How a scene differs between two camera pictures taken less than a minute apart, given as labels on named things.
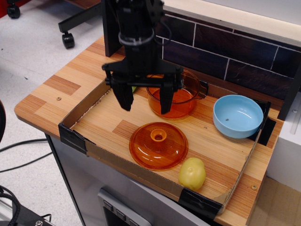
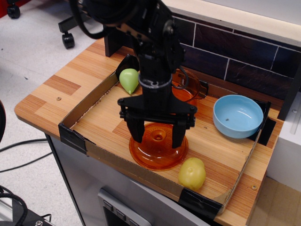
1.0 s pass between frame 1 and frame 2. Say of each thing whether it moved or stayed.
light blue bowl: stayed
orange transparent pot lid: stayed
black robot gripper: moved
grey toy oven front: stayed
